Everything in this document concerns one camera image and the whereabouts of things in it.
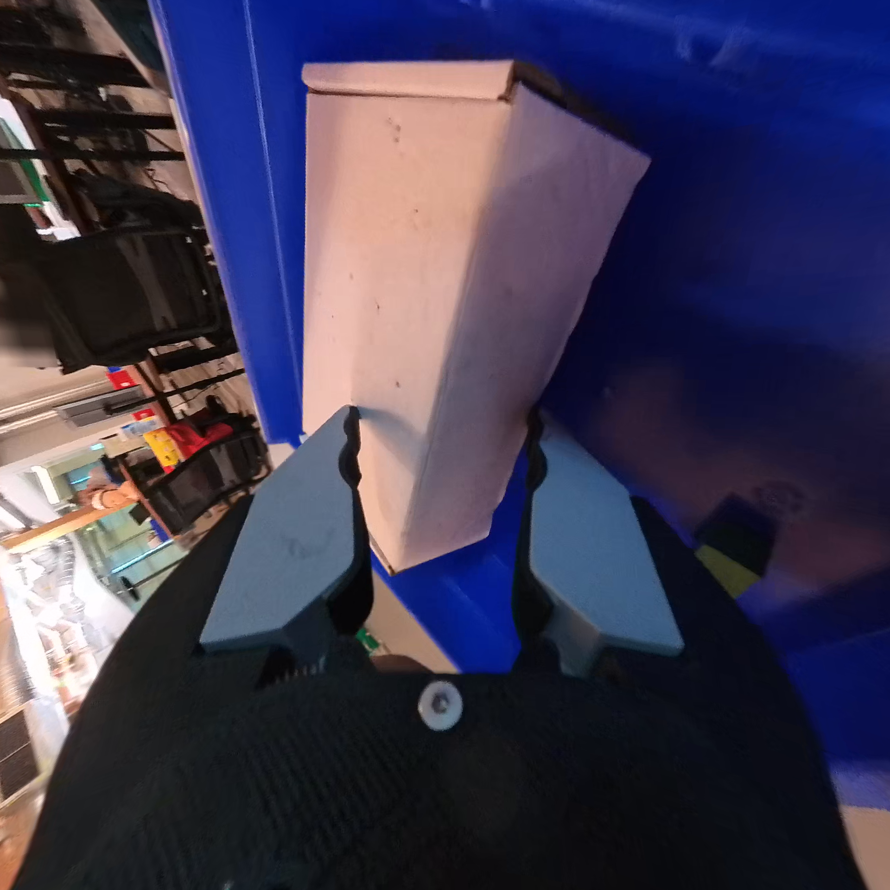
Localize blue plastic bin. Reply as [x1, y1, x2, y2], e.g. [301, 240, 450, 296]
[146, 0, 890, 807]

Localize black office chair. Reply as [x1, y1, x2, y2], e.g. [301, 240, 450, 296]
[0, 201, 241, 376]
[142, 415, 273, 538]

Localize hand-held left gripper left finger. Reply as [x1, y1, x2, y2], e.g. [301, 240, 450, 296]
[199, 405, 375, 653]

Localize white cardboard mailer box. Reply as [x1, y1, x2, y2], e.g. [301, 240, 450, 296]
[300, 59, 653, 577]

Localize red and yellow bag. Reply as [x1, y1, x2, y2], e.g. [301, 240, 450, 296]
[142, 421, 234, 465]

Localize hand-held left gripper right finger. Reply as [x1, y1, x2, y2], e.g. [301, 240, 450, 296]
[512, 409, 686, 677]

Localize black metal rack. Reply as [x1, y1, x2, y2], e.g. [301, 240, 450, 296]
[0, 0, 188, 171]

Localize yellow and black cube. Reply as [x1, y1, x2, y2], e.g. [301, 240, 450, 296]
[694, 493, 779, 601]

